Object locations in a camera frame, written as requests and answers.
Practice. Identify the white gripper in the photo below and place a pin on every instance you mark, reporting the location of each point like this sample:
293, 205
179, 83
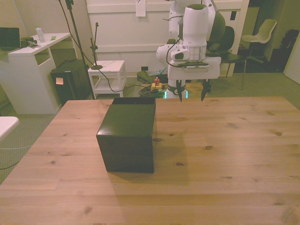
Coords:
213, 70

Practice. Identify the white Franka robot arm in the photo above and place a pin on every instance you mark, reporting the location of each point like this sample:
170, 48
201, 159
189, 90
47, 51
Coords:
194, 28

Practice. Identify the black drawer cabinet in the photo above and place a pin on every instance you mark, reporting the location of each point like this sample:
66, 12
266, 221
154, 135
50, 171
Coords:
129, 136

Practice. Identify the red emergency stop button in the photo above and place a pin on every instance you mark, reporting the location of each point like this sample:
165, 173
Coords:
157, 82

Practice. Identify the green floor bag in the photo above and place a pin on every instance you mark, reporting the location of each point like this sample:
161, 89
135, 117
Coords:
146, 76

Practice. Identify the black shell chair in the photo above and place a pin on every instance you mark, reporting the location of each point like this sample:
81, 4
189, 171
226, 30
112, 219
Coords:
230, 56

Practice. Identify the white side table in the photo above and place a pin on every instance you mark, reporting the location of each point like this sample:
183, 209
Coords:
110, 66

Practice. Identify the white shell chair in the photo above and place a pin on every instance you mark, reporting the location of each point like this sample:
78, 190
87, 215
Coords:
262, 32

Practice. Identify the white paper sheet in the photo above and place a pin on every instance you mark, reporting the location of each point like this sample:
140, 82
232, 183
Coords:
140, 8

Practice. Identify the black microphone stand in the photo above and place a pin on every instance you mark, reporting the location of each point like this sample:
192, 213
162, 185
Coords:
96, 47

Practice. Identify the black bag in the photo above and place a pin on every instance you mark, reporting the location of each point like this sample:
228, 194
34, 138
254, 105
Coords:
290, 42

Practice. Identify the black computer case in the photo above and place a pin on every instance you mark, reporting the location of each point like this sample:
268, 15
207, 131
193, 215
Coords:
70, 82

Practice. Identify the black tripod stand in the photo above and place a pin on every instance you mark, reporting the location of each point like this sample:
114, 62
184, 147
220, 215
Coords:
75, 30

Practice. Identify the green sticky note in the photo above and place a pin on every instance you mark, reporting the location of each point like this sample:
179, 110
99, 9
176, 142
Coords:
53, 37

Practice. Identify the clear plastic bottle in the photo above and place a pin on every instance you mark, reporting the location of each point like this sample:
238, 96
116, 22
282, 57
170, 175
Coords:
40, 34

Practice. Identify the white desk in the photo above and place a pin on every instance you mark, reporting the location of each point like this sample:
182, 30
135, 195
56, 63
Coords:
25, 77

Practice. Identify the dark gadget on desk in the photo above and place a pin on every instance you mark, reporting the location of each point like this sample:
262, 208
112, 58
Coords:
27, 42

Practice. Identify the white rounded table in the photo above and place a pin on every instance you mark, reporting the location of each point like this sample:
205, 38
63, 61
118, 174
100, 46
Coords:
7, 124

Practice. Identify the black laptop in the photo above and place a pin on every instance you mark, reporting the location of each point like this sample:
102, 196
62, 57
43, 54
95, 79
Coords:
9, 37

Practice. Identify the wooden robot pedestal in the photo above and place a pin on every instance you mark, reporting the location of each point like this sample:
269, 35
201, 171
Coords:
194, 87

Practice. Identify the black wall outlet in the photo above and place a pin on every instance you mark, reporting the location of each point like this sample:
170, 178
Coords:
144, 68

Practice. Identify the black wall plate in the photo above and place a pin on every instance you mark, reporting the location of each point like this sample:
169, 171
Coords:
233, 15

